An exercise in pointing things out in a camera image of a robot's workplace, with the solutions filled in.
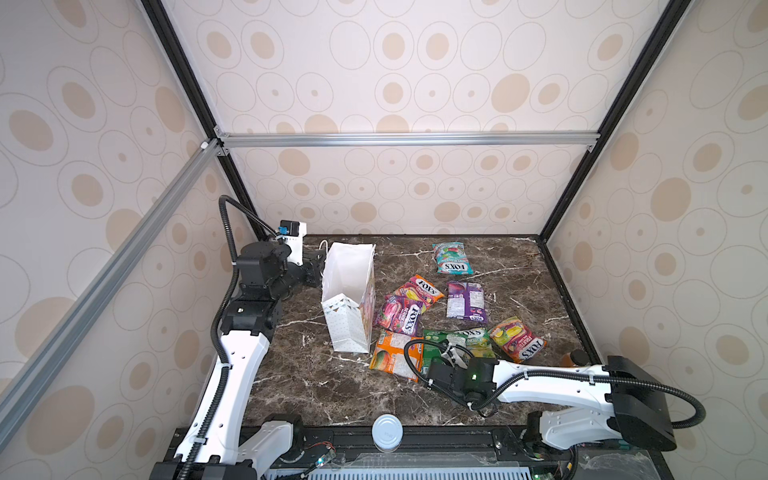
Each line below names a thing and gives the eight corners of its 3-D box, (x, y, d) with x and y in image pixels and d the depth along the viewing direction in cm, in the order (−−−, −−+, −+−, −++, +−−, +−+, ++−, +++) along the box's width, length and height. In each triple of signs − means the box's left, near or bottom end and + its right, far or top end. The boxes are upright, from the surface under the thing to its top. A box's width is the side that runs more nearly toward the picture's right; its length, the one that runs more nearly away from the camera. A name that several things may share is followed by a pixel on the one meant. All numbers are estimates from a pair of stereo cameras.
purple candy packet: (446, 319, 98) (447, 314, 96) (446, 285, 107) (447, 279, 105) (483, 323, 98) (486, 318, 95) (480, 288, 106) (483, 283, 104)
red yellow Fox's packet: (521, 368, 88) (526, 363, 85) (488, 336, 95) (492, 330, 91) (543, 348, 92) (548, 342, 89) (510, 319, 99) (514, 312, 95)
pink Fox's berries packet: (375, 327, 96) (375, 319, 92) (383, 301, 102) (383, 293, 99) (419, 336, 94) (420, 330, 90) (424, 309, 100) (426, 302, 96)
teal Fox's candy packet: (436, 276, 110) (437, 269, 107) (433, 249, 118) (434, 242, 115) (470, 276, 110) (473, 269, 107) (465, 249, 118) (467, 242, 115)
